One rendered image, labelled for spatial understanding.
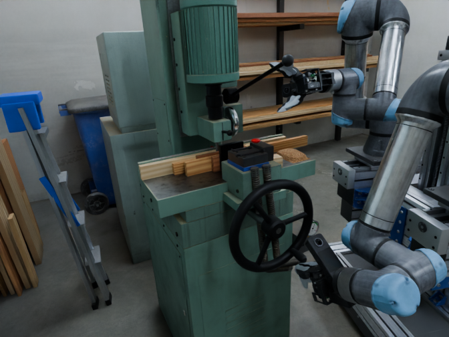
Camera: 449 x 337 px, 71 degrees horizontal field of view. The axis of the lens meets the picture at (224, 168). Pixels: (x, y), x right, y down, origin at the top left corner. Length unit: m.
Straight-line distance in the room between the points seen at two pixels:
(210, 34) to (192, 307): 0.89
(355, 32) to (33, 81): 2.67
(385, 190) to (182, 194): 0.54
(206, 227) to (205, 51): 0.55
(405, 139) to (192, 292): 0.79
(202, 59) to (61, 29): 2.38
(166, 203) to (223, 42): 0.51
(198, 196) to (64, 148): 2.53
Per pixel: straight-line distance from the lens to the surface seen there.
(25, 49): 3.29
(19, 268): 2.28
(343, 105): 1.17
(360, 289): 0.74
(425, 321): 1.65
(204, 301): 1.19
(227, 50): 1.02
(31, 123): 1.60
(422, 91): 0.80
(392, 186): 0.81
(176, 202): 0.95
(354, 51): 1.42
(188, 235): 1.01
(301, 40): 4.17
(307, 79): 1.03
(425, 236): 1.17
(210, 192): 0.98
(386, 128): 1.52
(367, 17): 1.37
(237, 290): 1.24
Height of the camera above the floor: 1.29
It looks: 21 degrees down
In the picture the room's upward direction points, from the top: 3 degrees counter-clockwise
